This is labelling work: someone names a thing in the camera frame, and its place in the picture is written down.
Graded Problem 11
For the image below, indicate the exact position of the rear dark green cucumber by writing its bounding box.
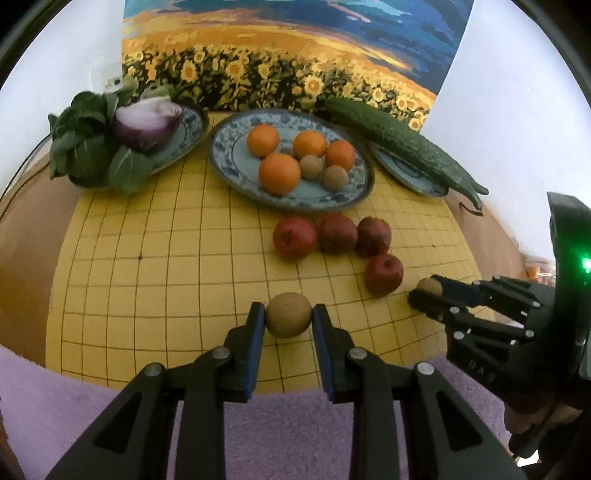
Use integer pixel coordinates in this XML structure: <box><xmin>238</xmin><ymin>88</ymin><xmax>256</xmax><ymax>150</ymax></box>
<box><xmin>434</xmin><ymin>152</ymin><xmax>489</xmax><ymax>195</ymax></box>

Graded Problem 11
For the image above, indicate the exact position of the black power cable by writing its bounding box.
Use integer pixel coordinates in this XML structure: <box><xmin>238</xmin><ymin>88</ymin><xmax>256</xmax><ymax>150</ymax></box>
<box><xmin>0</xmin><ymin>131</ymin><xmax>52</xmax><ymax>222</ymax></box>

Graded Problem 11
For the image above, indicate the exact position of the lone brown kiwi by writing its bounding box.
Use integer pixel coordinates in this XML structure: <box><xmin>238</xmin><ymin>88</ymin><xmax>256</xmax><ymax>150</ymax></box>
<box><xmin>416</xmin><ymin>277</ymin><xmax>443</xmax><ymax>296</ymax></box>

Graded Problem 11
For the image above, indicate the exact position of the large blue patterned plate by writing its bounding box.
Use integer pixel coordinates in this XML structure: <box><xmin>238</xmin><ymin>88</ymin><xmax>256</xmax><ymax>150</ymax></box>
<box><xmin>208</xmin><ymin>109</ymin><xmax>375</xmax><ymax>213</ymax></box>

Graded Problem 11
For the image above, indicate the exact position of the sunflower field painting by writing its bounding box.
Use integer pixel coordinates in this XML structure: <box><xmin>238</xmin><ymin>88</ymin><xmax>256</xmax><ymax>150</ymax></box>
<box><xmin>121</xmin><ymin>0</ymin><xmax>473</xmax><ymax>131</ymax></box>

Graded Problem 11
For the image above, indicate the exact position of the large front orange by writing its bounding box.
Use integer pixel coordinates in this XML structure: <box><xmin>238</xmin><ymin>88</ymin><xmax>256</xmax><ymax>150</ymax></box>
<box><xmin>259</xmin><ymin>153</ymin><xmax>301</xmax><ymax>196</ymax></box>

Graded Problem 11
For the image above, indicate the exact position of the small plate under cucumbers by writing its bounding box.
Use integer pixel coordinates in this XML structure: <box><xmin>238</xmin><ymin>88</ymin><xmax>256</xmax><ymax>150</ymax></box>
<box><xmin>370</xmin><ymin>143</ymin><xmax>449</xmax><ymax>198</ymax></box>

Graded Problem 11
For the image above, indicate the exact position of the person right hand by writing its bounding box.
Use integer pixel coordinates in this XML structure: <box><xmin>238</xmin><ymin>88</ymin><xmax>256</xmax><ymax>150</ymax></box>
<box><xmin>504</xmin><ymin>401</ymin><xmax>582</xmax><ymax>458</ymax></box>

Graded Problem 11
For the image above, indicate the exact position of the red apple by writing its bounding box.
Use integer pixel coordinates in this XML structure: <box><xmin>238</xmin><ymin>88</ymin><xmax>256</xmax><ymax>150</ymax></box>
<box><xmin>318</xmin><ymin>212</ymin><xmax>358</xmax><ymax>255</ymax></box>
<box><xmin>355</xmin><ymin>217</ymin><xmax>392</xmax><ymax>258</ymax></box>
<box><xmin>273</xmin><ymin>216</ymin><xmax>318</xmax><ymax>261</ymax></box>
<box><xmin>363</xmin><ymin>254</ymin><xmax>404</xmax><ymax>297</ymax></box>

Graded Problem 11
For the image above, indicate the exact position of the orange tangerine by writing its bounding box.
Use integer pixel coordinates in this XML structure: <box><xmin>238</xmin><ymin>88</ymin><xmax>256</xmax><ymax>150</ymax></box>
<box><xmin>293</xmin><ymin>130</ymin><xmax>327</xmax><ymax>159</ymax></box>

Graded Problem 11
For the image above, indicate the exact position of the halved red onion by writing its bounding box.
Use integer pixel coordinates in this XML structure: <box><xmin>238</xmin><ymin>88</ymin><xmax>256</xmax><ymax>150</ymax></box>
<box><xmin>113</xmin><ymin>97</ymin><xmax>183</xmax><ymax>153</ymax></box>

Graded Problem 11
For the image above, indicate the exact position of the yellow go board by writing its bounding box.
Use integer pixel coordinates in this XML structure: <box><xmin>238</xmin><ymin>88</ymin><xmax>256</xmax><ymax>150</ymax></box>
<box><xmin>46</xmin><ymin>146</ymin><xmax>479</xmax><ymax>388</ymax></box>

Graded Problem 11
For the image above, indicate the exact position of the green leafy bok choy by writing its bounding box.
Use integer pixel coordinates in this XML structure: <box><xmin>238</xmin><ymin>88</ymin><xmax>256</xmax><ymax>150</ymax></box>
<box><xmin>48</xmin><ymin>85</ymin><xmax>143</xmax><ymax>179</ymax></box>

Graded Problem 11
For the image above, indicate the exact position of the front dark green cucumber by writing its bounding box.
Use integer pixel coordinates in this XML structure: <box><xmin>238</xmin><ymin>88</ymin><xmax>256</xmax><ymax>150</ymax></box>
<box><xmin>324</xmin><ymin>96</ymin><xmax>483</xmax><ymax>211</ymax></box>

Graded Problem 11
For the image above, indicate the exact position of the small plate under onion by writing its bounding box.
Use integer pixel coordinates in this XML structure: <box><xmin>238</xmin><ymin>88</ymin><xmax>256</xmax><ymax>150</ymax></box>
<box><xmin>73</xmin><ymin>98</ymin><xmax>211</xmax><ymax>188</ymax></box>

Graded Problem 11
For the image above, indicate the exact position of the dark green cucumber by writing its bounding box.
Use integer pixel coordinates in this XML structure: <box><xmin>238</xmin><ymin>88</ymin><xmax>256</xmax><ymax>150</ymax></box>
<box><xmin>434</xmin><ymin>152</ymin><xmax>489</xmax><ymax>195</ymax></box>
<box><xmin>324</xmin><ymin>96</ymin><xmax>483</xmax><ymax>211</ymax></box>

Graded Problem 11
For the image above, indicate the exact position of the small tangerine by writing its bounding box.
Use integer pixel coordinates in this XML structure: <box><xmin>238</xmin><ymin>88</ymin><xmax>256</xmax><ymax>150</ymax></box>
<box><xmin>246</xmin><ymin>124</ymin><xmax>280</xmax><ymax>158</ymax></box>

